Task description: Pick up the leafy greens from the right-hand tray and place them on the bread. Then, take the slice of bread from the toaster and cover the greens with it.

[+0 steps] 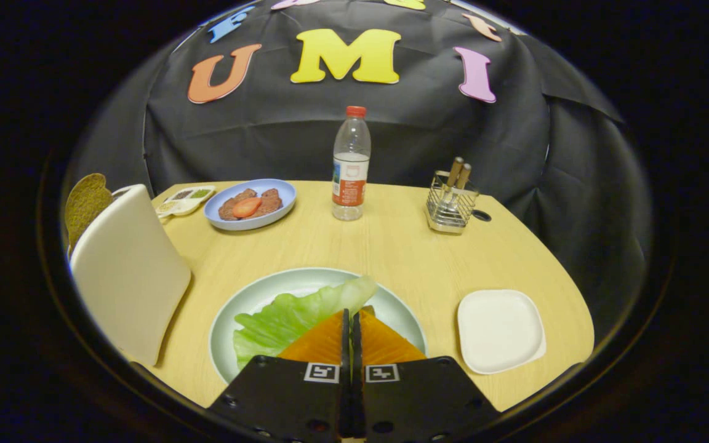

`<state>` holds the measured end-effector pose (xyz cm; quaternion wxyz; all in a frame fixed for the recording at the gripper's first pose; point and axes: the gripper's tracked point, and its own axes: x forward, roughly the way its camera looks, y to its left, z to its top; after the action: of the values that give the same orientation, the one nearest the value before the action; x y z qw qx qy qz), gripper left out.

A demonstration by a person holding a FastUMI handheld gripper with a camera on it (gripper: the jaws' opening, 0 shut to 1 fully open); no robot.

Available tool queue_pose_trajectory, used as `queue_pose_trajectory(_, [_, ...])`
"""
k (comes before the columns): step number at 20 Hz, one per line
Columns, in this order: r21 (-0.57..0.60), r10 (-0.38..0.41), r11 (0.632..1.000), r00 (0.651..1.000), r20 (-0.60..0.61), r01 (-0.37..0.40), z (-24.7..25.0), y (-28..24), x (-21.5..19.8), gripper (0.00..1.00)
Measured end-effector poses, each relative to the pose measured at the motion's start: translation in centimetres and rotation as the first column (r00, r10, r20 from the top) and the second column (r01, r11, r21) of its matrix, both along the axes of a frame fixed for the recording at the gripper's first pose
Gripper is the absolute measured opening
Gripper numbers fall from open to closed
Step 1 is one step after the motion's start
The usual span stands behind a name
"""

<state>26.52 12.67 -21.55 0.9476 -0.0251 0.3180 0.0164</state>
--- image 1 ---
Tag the pale green round plate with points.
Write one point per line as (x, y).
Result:
(250, 295)

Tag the white condiment tray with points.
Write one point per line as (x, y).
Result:
(185, 200)

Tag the green lettuce leaf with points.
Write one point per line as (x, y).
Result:
(280, 320)

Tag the white square plate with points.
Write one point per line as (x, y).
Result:
(499, 332)

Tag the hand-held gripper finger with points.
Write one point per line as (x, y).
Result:
(346, 394)
(357, 394)

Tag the red tomato slice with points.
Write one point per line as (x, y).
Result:
(247, 207)

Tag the brown bread slice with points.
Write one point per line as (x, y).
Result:
(87, 200)

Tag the clear water bottle red cap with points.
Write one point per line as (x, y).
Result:
(351, 178)

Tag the brown meat patty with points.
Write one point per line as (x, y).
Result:
(228, 209)
(270, 200)

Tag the blue plate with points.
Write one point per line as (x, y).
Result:
(225, 224)

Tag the white toaster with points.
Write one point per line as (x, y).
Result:
(127, 277)

